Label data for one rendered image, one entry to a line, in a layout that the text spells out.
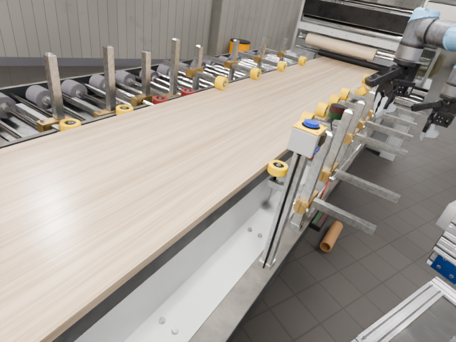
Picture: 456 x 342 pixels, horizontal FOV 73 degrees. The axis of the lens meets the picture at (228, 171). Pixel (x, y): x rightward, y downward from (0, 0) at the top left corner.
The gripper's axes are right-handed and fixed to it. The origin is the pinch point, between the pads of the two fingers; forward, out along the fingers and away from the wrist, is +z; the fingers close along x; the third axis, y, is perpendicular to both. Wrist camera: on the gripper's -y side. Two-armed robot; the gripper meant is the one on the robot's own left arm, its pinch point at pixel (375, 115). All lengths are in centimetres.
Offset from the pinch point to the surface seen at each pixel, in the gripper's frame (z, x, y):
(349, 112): 2.7, 7.3, -5.6
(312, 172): 19.5, -10.4, -23.3
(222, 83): 22, 92, -41
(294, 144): -1, -30, -43
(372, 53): 11, 221, 141
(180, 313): 54, -40, -68
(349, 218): 33.4, -19.1, -7.7
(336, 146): 17.4, 7.3, -5.6
